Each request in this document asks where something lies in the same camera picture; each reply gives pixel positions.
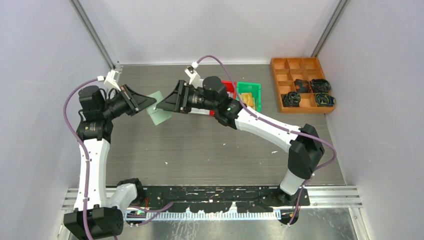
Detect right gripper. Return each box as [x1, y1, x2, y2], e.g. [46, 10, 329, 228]
[156, 80, 217, 115]

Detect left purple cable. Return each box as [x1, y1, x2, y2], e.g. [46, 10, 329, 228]
[62, 76, 174, 240]

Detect orange wooden compartment tray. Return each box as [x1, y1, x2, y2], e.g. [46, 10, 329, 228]
[269, 57, 336, 114]

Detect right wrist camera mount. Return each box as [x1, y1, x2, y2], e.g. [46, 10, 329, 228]
[184, 61, 203, 88]

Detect red plastic bin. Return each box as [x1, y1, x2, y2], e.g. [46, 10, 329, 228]
[221, 80, 237, 99]

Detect rolled dark sock upper right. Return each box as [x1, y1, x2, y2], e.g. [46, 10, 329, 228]
[310, 78, 332, 93]

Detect rolled dark sock lower right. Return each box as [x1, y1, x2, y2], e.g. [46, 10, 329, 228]
[314, 92, 336, 107]

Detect purple cable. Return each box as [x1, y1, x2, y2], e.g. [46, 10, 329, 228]
[195, 54, 338, 227]
[62, 76, 174, 240]

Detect rolled dark sock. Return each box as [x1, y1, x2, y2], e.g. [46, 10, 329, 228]
[314, 92, 336, 107]
[310, 78, 332, 93]
[281, 91, 301, 108]
[294, 78, 312, 94]

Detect rolled dark sock upper left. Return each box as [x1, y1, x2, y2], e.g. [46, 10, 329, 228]
[294, 78, 312, 94]

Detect green plastic bin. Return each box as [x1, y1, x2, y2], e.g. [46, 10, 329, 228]
[236, 81, 262, 112]

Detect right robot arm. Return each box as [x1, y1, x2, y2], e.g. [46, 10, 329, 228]
[156, 76, 325, 206]

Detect gold cards in green bin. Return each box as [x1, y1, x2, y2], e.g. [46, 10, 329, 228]
[240, 92, 256, 109]

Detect white plastic bin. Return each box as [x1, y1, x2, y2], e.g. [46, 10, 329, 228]
[190, 78, 211, 116]

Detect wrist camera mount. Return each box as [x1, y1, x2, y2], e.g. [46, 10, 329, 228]
[97, 70, 121, 92]
[184, 61, 203, 88]

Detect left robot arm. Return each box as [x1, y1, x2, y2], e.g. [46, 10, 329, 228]
[63, 84, 156, 240]

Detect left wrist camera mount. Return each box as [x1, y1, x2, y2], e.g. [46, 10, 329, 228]
[97, 70, 121, 92]

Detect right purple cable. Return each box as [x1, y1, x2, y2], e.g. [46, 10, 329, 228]
[195, 54, 338, 227]

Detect rolled dark sock lower left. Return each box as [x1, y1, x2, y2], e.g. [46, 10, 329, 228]
[281, 91, 301, 108]

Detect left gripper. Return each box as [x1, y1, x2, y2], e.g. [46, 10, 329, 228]
[101, 84, 156, 120]

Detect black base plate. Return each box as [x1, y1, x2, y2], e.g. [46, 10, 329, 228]
[133, 185, 311, 214]

